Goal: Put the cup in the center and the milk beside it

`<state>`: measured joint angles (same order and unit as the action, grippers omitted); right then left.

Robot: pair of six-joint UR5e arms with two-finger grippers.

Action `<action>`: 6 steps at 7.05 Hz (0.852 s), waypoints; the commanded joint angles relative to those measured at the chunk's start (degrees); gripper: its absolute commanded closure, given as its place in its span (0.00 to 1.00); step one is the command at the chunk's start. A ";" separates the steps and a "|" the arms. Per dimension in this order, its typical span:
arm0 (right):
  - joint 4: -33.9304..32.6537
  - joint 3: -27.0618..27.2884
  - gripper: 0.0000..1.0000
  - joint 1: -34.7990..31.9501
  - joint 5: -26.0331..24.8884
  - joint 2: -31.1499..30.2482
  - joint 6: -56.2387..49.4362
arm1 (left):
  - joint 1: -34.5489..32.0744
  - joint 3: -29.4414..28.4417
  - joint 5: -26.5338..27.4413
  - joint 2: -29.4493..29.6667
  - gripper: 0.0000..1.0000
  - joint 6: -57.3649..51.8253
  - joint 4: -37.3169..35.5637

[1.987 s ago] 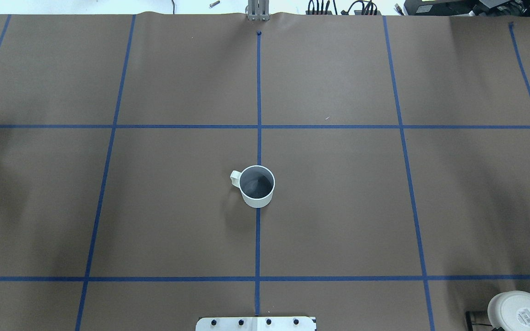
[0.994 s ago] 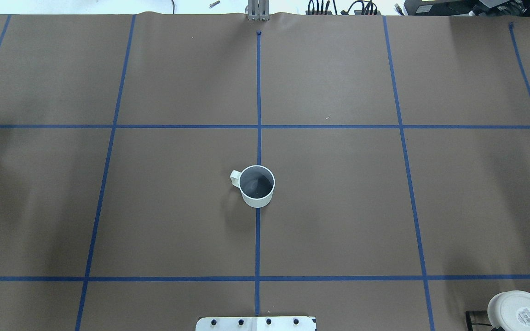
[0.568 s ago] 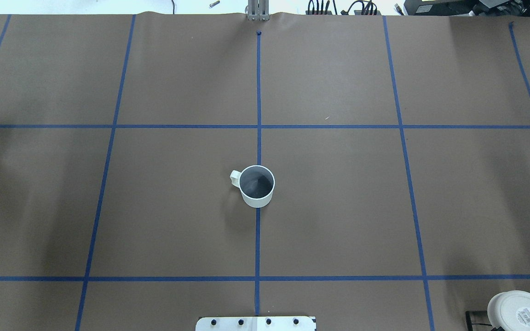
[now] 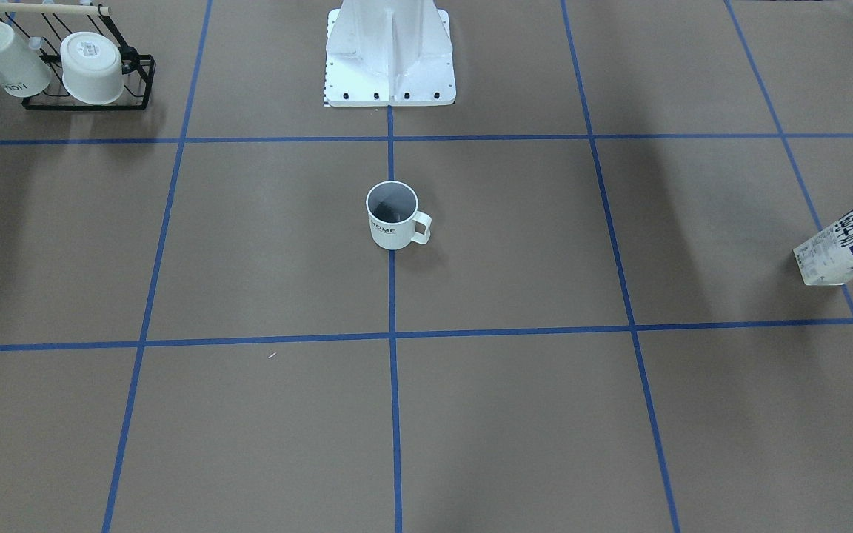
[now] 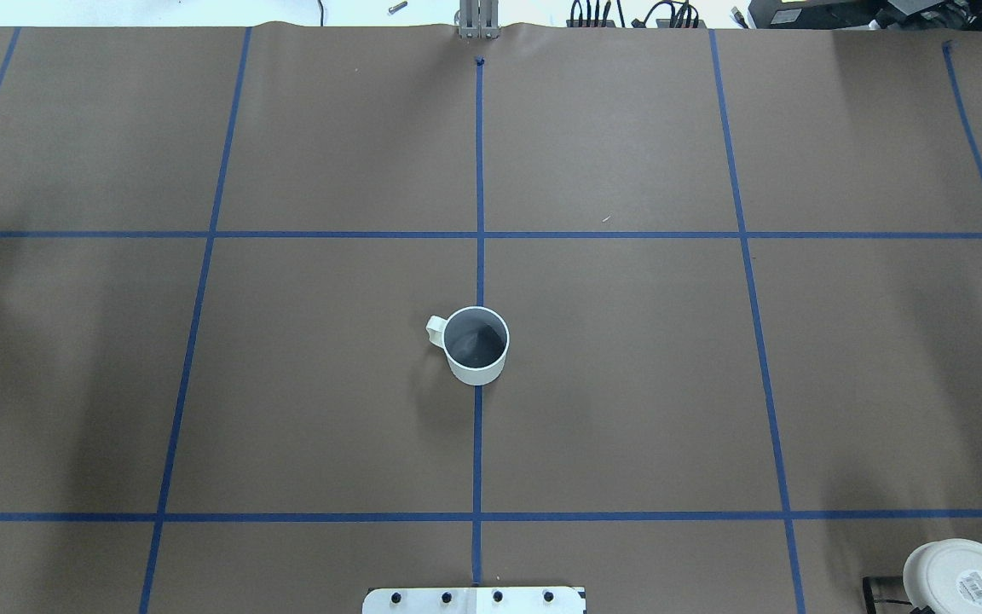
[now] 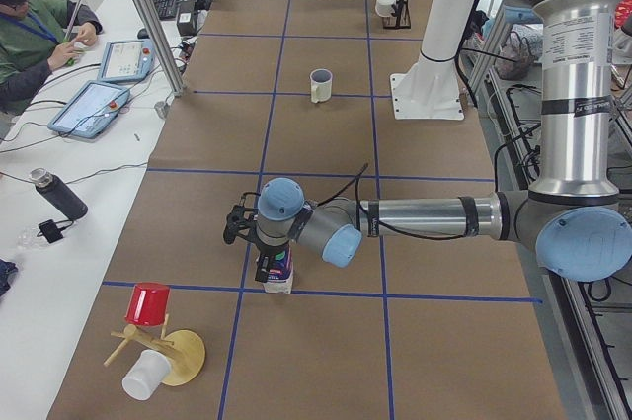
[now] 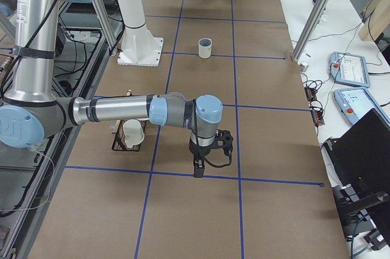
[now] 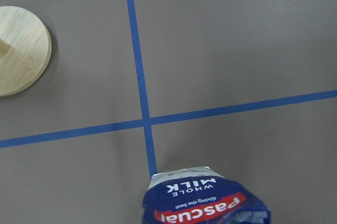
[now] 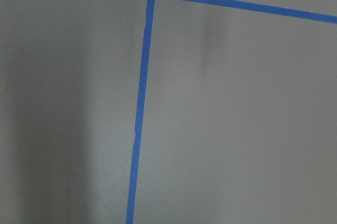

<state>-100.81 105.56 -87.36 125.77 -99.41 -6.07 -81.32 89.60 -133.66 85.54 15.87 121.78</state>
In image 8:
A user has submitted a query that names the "blue white milk carton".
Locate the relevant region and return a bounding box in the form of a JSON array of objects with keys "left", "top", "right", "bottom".
[{"left": 142, "top": 167, "right": 271, "bottom": 224}]

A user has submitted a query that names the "wooden mug tree stand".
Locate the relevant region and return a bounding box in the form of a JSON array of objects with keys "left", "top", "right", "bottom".
[{"left": 1, "top": 6, "right": 52, "bottom": 96}]

